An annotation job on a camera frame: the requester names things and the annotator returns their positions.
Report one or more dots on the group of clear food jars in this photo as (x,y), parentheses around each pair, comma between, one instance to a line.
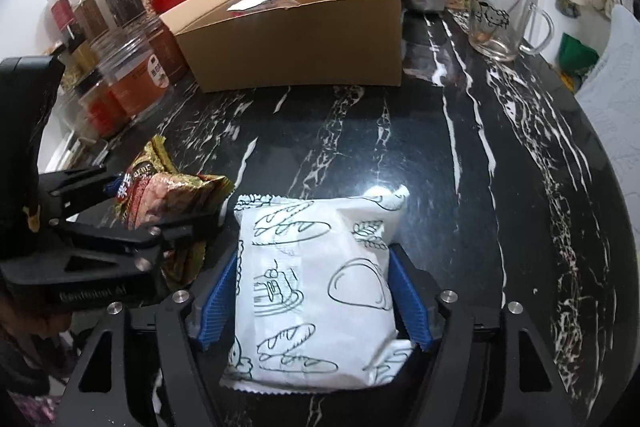
(120,57)

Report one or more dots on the white paper packets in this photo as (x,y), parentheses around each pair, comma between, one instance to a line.
(55,152)

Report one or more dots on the white bread packet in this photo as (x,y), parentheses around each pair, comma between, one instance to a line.
(315,287)

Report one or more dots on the peanut bar packet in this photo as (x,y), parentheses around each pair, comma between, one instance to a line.
(165,197)

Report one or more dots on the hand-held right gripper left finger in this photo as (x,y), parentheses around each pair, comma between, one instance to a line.
(217,302)

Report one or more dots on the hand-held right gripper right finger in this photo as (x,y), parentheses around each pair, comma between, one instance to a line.
(407,302)

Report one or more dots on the person's left hand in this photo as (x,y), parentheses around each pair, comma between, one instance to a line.
(30,322)

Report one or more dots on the brown cardboard box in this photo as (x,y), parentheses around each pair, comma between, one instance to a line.
(300,37)

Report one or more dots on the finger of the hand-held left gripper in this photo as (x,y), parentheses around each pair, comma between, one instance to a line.
(110,237)
(80,189)

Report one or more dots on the green bag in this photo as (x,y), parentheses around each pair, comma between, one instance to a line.
(577,54)

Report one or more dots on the glass measuring mug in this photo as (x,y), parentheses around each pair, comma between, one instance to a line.
(495,17)

